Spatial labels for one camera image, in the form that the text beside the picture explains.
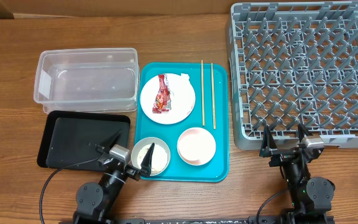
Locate pink bowl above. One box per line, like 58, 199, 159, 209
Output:
177, 127, 216, 166

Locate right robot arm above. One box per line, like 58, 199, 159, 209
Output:
255, 124, 336, 223

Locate rice grains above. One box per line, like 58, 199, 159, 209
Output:
137, 144, 168, 175

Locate left wooden chopstick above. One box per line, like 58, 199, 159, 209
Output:
201, 60, 205, 126

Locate grey plastic dishwasher rack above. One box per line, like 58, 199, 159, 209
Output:
226, 1, 358, 150

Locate white round plate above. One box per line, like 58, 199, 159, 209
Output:
140, 75, 196, 124

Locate wooden chopstick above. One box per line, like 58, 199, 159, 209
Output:
201, 60, 205, 126
211, 63, 216, 129

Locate right wooden chopstick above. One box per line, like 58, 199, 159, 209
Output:
211, 63, 216, 129

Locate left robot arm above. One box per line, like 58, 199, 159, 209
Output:
73, 131, 155, 223

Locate clear plastic waste bin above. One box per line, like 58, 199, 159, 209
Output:
33, 48, 140, 113

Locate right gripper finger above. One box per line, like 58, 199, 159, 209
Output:
298, 123, 312, 143
259, 126, 278, 156

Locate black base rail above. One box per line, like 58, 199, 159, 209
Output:
59, 216, 335, 224

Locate teal serving tray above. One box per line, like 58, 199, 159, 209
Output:
134, 62, 229, 182

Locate black plastic tray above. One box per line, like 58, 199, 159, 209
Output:
37, 111, 131, 172

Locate white tissue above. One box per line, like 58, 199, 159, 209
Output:
165, 73, 190, 91

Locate grey bowl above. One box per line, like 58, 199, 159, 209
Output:
131, 137, 170, 176

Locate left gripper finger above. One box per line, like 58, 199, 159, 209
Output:
96, 130, 121, 153
139, 142, 155, 177

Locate red snack wrapper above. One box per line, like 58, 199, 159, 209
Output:
152, 74, 172, 114

